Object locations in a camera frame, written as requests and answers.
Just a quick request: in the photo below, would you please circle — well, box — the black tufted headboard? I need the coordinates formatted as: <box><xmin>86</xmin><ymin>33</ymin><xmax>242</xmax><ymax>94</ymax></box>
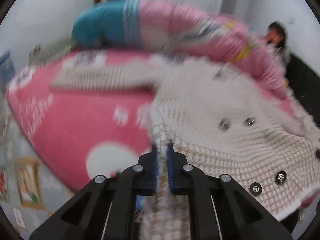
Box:
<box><xmin>285</xmin><ymin>54</ymin><xmax>320</xmax><ymax>127</ymax></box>

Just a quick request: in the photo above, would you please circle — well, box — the pink floral bed blanket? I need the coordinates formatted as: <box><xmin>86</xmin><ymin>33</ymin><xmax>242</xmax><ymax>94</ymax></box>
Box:
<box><xmin>6</xmin><ymin>49</ymin><xmax>298</xmax><ymax>193</ymax></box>

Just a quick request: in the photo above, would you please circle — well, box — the grey patterned mat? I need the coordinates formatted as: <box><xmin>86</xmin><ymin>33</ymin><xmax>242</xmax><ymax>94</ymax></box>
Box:
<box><xmin>29</xmin><ymin>37</ymin><xmax>74</xmax><ymax>66</ymax></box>

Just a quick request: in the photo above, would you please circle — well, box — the blue water bottle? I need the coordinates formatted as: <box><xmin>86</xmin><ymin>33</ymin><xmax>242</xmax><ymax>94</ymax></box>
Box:
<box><xmin>0</xmin><ymin>50</ymin><xmax>15</xmax><ymax>86</ymax></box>

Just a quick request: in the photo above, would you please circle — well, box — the woman with long black hair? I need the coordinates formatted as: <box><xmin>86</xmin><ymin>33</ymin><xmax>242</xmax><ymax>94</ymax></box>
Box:
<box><xmin>263</xmin><ymin>21</ymin><xmax>291</xmax><ymax>65</ymax></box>

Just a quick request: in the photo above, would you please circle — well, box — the beige white houndstooth coat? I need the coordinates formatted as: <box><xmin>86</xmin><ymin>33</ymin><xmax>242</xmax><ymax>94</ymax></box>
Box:
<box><xmin>50</xmin><ymin>57</ymin><xmax>319</xmax><ymax>239</ymax></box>

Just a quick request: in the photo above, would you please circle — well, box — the pink and blue duvet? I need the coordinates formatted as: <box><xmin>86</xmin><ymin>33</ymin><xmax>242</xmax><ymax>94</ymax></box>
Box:
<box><xmin>72</xmin><ymin>0</ymin><xmax>287</xmax><ymax>99</ymax></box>

